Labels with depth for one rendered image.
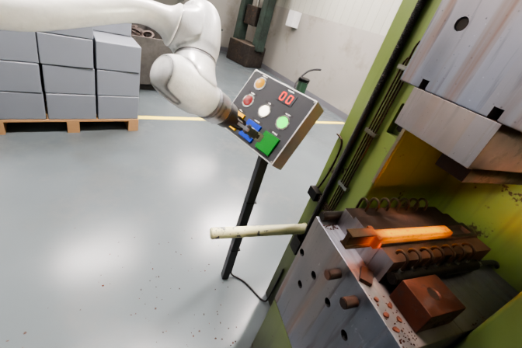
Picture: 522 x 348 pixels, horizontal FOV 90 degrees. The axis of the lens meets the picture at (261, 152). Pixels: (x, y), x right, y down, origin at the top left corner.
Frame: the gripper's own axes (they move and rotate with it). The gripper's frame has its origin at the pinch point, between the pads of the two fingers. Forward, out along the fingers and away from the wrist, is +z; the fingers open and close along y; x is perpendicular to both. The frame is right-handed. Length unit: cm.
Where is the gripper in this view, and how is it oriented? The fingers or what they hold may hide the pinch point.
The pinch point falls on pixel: (255, 135)
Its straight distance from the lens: 89.3
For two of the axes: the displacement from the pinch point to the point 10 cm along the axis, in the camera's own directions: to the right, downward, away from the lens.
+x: 5.8, -8.1, -0.5
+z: 4.7, 2.8, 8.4
